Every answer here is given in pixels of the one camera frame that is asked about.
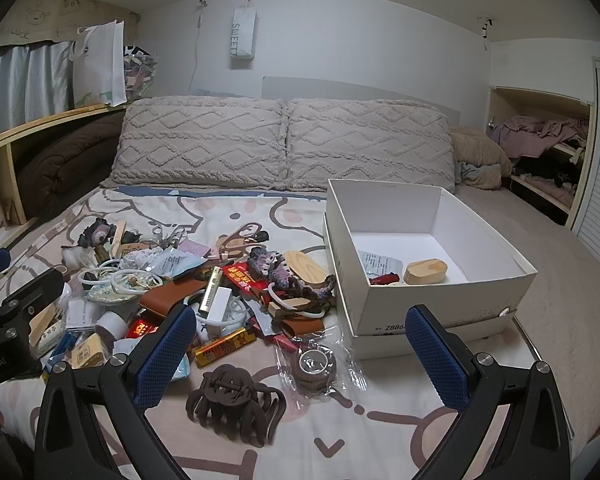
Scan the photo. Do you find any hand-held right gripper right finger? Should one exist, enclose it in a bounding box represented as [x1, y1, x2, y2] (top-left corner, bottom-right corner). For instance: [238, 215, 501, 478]
[404, 304, 576, 480]

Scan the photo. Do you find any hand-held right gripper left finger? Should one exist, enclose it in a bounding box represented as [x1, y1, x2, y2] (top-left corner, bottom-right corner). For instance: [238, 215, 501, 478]
[34, 304, 206, 480]

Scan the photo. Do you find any white cardboard box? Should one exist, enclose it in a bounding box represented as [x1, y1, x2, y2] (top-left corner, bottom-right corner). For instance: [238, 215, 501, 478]
[323, 178, 538, 361]

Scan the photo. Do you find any brown hair claw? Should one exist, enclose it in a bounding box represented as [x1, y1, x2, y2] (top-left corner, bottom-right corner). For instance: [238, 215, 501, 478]
[186, 364, 287, 447]

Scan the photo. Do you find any brown tape roll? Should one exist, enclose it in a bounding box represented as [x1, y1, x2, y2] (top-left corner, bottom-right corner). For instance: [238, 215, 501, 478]
[275, 320, 356, 411]

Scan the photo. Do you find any blue-edged foil sachet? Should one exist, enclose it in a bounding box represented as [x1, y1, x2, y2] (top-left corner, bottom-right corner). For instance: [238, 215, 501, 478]
[172, 355, 196, 383]

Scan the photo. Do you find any red foil packet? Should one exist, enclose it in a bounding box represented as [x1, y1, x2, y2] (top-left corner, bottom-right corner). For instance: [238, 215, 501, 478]
[127, 317, 161, 341]

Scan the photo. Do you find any brown leather pouch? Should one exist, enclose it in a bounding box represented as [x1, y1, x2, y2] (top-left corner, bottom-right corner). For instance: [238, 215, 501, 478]
[139, 280, 208, 321]

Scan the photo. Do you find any round clear-lid container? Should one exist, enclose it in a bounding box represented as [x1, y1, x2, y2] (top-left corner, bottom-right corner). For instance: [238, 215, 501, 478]
[95, 311, 130, 341]

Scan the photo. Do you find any yellow snack bar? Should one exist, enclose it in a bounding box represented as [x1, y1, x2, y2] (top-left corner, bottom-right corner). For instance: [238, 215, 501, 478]
[194, 327, 257, 367]

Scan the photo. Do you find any white power adapter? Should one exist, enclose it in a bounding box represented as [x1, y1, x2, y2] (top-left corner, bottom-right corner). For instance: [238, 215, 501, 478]
[198, 287, 233, 323]

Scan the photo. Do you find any yellow paper box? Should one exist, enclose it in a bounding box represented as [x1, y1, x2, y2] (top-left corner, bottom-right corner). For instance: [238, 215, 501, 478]
[71, 335, 112, 368]

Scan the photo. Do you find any gold lighter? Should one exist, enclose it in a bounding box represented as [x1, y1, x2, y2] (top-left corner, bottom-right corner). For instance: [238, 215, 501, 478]
[200, 266, 224, 313]

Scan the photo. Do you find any dark crochet flower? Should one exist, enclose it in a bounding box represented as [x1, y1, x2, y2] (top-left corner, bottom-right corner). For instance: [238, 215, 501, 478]
[77, 219, 118, 251]

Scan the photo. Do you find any oval wooden block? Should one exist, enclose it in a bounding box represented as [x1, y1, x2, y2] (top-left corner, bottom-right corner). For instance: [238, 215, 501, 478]
[281, 250, 328, 286]
[403, 259, 448, 286]

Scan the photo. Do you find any white printed sachet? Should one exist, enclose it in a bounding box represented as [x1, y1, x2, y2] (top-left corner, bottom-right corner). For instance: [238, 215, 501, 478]
[155, 252, 206, 278]

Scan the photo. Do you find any flat wooden stick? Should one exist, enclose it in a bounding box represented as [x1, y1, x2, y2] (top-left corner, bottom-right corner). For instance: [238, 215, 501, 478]
[112, 220, 127, 261]

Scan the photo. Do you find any red printed packet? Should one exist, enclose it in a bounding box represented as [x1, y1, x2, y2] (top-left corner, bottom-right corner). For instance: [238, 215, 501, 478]
[228, 262, 273, 306]

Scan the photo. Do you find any pink notepad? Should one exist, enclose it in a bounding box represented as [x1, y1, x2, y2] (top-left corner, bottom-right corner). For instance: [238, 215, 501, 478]
[177, 240, 212, 261]

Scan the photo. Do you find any silver foil sachet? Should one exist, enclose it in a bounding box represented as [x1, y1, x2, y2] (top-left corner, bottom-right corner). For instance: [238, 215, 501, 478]
[357, 251, 403, 281]

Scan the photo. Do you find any red snack bar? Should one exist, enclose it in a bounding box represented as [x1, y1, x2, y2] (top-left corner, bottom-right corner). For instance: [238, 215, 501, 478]
[266, 332, 306, 352]

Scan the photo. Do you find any brown comforter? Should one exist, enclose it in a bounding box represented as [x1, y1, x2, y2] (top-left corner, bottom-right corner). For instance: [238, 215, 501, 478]
[17, 110, 126, 221]

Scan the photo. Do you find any purple crochet piece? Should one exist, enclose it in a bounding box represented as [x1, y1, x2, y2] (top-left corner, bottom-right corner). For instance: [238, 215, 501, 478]
[247, 246, 337, 311]

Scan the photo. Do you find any wooden shelf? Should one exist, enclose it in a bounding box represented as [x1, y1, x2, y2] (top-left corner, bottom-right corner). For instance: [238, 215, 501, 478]
[0, 104, 126, 261]

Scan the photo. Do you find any grey curtain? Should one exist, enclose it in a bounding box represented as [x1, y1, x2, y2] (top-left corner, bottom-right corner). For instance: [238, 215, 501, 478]
[0, 40, 76, 141]

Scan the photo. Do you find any grey blue cloth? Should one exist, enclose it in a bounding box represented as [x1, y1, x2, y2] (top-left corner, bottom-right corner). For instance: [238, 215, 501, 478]
[455, 160, 501, 186]

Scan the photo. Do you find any dark clothes pile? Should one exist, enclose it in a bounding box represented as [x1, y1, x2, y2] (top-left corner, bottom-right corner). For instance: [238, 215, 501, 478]
[512, 160, 581, 206]

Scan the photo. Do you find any beige cushion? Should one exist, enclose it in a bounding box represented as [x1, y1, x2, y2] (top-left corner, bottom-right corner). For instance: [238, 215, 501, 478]
[450, 125, 513, 191]

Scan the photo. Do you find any beige textured pillow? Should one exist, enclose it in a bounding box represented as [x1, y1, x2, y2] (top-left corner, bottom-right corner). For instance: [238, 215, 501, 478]
[109, 96, 288, 190]
[284, 99, 456, 193]

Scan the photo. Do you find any white tote bag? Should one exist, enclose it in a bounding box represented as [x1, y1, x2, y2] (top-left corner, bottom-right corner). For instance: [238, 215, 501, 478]
[70, 20, 128, 107]

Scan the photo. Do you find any cardboard with drawings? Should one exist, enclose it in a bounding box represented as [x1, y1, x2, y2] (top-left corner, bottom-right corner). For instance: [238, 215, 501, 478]
[0, 0, 141, 51]

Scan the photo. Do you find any pink clothes pile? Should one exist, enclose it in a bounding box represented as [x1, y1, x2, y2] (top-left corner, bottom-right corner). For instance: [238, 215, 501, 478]
[490, 115, 593, 158]

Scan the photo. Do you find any grey headboard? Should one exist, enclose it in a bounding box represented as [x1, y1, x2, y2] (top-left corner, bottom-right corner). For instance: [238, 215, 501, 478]
[262, 76, 463, 131]

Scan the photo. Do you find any white hanging paper bag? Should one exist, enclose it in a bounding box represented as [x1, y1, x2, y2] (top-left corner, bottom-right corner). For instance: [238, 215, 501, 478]
[230, 7, 257, 68]

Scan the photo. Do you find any white coiled cable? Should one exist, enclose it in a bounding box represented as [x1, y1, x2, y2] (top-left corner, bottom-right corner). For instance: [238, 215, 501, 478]
[77, 267, 162, 295]

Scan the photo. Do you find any white plastic ring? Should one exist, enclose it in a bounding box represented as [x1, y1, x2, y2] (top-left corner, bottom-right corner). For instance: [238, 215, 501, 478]
[264, 282, 327, 320]

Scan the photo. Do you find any white wall cable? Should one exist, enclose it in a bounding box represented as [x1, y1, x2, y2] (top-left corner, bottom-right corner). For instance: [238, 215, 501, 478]
[187, 0, 208, 96]

